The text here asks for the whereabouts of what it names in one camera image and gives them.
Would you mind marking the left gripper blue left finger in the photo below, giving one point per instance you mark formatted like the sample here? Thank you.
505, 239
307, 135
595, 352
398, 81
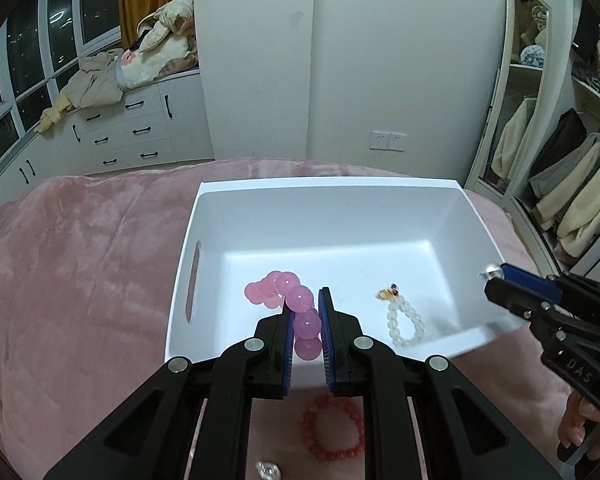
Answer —
189, 420

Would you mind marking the person's right hand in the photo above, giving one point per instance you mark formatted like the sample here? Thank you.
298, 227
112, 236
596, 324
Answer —
577, 413

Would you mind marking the open wardrobe with clothes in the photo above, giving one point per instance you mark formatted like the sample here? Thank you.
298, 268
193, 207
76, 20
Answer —
559, 190

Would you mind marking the white framed standing mirror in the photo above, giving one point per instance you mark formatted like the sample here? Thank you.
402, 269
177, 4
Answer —
517, 87

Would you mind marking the silver pendant charm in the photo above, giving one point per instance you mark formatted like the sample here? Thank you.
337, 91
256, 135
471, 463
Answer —
492, 271

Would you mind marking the pink fuzzy bed blanket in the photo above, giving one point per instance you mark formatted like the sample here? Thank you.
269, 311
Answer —
87, 267

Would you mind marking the white wall switch plate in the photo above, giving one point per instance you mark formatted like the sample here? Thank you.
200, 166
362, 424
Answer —
387, 141

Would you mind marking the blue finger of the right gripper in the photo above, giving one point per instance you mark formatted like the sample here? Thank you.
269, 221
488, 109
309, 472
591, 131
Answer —
516, 300
527, 279

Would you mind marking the pile of beige clothes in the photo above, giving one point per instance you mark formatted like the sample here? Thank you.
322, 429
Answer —
165, 45

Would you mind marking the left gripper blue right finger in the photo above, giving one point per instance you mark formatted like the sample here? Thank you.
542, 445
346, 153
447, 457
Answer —
422, 419

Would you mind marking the white framed window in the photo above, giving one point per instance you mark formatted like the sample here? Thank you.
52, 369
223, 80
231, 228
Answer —
41, 42

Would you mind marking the silver ingot charm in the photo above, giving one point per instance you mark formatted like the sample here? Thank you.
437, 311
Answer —
268, 471

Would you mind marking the white drawer cabinet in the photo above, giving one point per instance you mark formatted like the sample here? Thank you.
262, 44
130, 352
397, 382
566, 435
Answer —
160, 124

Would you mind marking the white plastic storage bin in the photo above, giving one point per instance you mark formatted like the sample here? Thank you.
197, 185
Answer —
352, 235

